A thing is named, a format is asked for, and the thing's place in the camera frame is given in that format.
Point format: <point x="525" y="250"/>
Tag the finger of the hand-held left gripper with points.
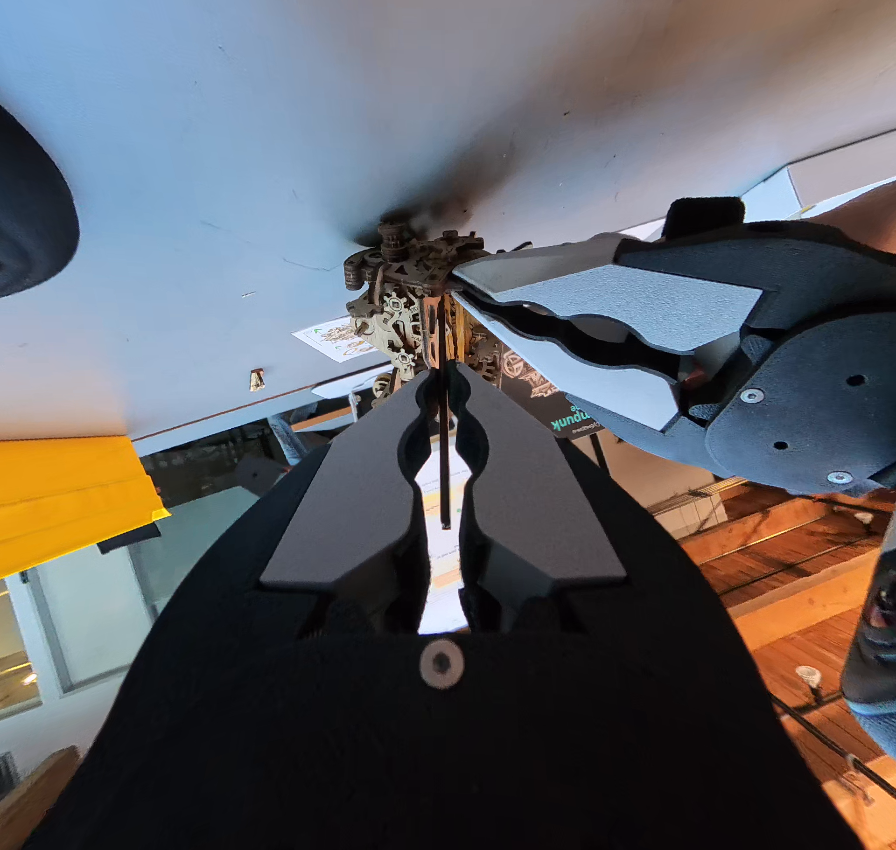
<point x="630" y="297"/>
<point x="595" y="381"/>

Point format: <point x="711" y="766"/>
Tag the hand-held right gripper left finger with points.
<point x="350" y="500"/>

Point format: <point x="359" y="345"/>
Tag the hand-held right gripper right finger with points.
<point x="539" y="514"/>

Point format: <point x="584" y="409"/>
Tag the thin wooden model stick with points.
<point x="444" y="444"/>

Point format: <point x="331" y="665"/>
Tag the wooden gear model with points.
<point x="392" y="297"/>

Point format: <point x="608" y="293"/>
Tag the person's left hand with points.
<point x="875" y="217"/>

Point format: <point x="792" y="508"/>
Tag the black box with teal print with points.
<point x="546" y="402"/>

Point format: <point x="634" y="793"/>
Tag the small loose wooden piece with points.
<point x="257" y="380"/>

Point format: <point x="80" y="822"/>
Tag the printed instruction sheet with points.
<point x="329" y="340"/>

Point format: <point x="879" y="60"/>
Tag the dark rounded object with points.
<point x="871" y="640"/>

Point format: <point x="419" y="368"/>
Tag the yellow bin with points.
<point x="63" y="493"/>

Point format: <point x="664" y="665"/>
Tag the black mesh cushion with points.
<point x="31" y="220"/>

